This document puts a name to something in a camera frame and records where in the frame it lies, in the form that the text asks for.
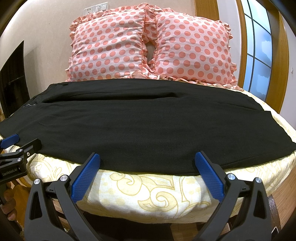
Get black pants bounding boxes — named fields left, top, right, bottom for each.
left=1, top=79, right=295, bottom=176

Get pink polka-dot pillow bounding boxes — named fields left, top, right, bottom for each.
left=65, top=3, right=149, bottom=82
left=144, top=5, right=238, bottom=88

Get right pink polka-dot pillow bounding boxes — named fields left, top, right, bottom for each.
left=144, top=5, right=238, bottom=88

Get white wall socket panel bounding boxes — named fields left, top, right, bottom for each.
left=83, top=2, right=109, bottom=15

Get left pink polka-dot pillow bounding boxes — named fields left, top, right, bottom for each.
left=65, top=3, right=149, bottom=82

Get dark bedside cabinet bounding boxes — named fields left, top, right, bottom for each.
left=1, top=41, right=30, bottom=118

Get window with wooden frame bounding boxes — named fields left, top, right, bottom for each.
left=236, top=1, right=290, bottom=113

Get person's left hand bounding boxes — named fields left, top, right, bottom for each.
left=1, top=182, right=17, bottom=221

